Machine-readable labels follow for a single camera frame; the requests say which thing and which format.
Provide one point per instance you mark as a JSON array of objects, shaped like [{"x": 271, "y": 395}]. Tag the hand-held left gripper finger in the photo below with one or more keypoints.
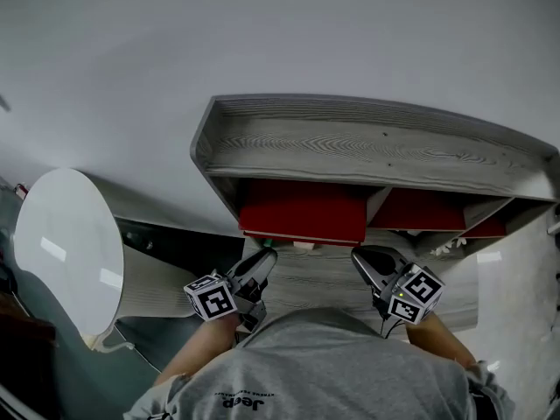
[
  {"x": 251, "y": 263},
  {"x": 258, "y": 275}
]

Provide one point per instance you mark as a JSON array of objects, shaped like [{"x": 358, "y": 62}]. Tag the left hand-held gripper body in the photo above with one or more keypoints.
[{"x": 214, "y": 300}]

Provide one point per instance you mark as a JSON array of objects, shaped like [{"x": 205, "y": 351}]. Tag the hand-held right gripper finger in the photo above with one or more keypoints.
[
  {"x": 369, "y": 274},
  {"x": 387, "y": 258}
]

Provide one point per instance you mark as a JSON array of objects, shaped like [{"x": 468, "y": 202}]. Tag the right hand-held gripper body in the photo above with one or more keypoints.
[{"x": 417, "y": 296}]

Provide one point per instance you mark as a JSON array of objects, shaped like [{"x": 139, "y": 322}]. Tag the grey wooden shelf unit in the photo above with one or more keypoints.
[{"x": 350, "y": 147}]

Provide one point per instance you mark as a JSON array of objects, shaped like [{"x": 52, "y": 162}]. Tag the person's left forearm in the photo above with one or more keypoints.
[{"x": 197, "y": 352}]

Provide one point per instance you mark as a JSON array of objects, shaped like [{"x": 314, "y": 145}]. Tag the person's right forearm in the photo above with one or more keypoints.
[{"x": 437, "y": 339}]

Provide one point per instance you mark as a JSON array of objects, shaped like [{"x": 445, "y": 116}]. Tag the small green object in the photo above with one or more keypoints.
[{"x": 268, "y": 243}]

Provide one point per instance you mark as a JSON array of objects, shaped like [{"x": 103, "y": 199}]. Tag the white cube clock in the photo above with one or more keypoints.
[{"x": 304, "y": 246}]

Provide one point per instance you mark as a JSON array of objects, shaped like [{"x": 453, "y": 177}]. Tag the white artificial flowers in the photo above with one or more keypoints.
[{"x": 448, "y": 247}]

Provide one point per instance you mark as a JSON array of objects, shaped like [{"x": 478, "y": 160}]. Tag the round white side table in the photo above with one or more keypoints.
[{"x": 65, "y": 243}]

